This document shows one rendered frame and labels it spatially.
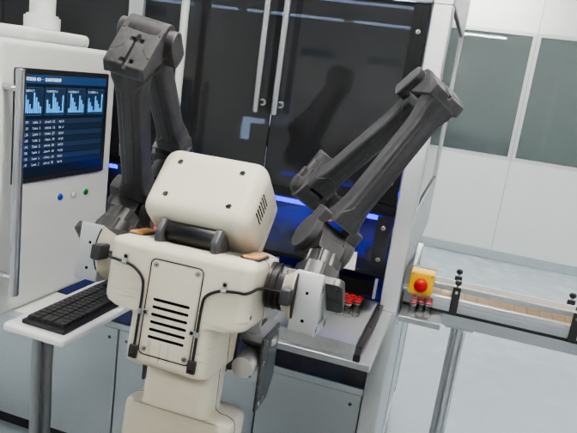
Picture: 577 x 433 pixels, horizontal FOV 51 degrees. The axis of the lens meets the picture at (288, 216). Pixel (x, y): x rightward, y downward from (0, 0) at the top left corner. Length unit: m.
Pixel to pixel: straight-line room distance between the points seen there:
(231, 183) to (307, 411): 1.20
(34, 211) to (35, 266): 0.17
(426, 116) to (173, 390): 0.70
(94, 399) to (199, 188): 1.53
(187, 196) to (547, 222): 5.67
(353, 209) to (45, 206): 1.02
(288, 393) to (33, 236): 0.96
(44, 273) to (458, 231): 5.14
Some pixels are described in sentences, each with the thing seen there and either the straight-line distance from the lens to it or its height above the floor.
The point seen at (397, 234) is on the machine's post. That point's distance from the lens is 1.87.
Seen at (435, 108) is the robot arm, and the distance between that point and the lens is 1.20.
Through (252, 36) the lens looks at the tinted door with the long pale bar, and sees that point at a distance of 1.95.
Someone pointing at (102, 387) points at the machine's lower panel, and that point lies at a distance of 2.46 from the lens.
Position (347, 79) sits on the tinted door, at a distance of 1.86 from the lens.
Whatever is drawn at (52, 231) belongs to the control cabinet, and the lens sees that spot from 1.95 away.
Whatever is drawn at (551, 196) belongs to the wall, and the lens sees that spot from 6.52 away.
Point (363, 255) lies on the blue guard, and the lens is 1.90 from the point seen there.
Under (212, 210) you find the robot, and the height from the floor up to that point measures 1.31.
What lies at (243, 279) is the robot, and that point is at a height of 1.21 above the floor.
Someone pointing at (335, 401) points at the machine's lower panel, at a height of 0.53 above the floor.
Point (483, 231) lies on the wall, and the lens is 6.55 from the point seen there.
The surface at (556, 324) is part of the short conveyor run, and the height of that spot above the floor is 0.93.
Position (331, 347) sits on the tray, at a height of 0.89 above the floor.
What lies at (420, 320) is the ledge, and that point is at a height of 0.88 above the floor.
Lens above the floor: 1.55
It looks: 13 degrees down
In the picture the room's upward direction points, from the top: 8 degrees clockwise
